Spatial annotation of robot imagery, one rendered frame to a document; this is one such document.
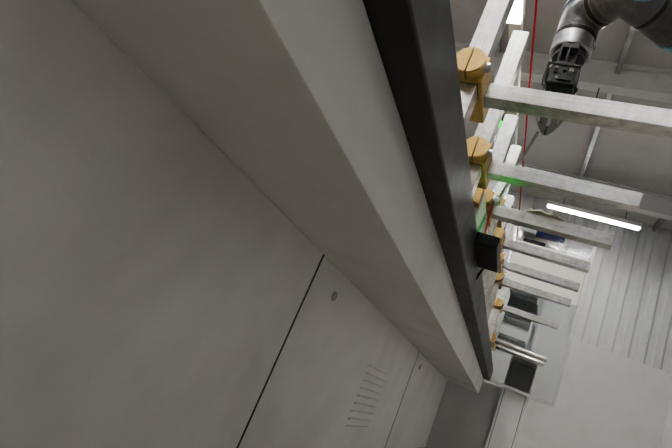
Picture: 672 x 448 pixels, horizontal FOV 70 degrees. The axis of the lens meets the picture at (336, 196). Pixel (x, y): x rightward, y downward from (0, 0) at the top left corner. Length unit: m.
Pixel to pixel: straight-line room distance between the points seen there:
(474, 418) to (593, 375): 6.62
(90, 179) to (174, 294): 0.20
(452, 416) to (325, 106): 3.27
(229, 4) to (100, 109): 0.20
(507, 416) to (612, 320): 7.01
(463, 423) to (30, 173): 3.31
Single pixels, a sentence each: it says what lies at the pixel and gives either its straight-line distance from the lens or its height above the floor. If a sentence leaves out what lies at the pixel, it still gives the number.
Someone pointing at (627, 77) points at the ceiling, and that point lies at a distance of 7.12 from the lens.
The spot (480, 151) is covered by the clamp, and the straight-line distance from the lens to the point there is 0.98.
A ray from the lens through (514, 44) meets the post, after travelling 1.18.
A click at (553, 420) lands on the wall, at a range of 9.89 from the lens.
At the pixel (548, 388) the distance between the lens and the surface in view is 3.43.
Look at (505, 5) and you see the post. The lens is 0.90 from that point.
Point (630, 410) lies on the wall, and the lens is 10.10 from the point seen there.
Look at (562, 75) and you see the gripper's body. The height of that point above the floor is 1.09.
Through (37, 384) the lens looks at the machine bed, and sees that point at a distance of 0.55.
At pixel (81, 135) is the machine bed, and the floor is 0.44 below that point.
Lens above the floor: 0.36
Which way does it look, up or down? 17 degrees up
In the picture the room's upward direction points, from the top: 25 degrees clockwise
